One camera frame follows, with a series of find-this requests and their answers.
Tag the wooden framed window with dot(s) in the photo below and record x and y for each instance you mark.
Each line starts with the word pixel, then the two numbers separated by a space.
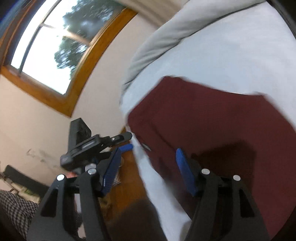
pixel 50 48

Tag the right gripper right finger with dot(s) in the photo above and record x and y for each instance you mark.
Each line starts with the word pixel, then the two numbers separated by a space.
pixel 226 209

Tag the grey blanket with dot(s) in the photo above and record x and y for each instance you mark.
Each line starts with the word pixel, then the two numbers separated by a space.
pixel 194 16

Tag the checkered right sleeve forearm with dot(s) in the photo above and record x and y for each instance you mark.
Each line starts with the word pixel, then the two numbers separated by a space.
pixel 19 211

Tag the maroon pants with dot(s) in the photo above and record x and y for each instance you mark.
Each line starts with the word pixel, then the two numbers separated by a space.
pixel 232 135

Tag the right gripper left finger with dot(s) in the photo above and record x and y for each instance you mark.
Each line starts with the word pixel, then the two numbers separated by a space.
pixel 55 217

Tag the white bed sheet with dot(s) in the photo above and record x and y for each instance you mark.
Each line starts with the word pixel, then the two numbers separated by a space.
pixel 249 52

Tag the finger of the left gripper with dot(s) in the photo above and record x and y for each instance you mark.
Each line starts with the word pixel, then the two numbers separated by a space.
pixel 116 140
pixel 126 148

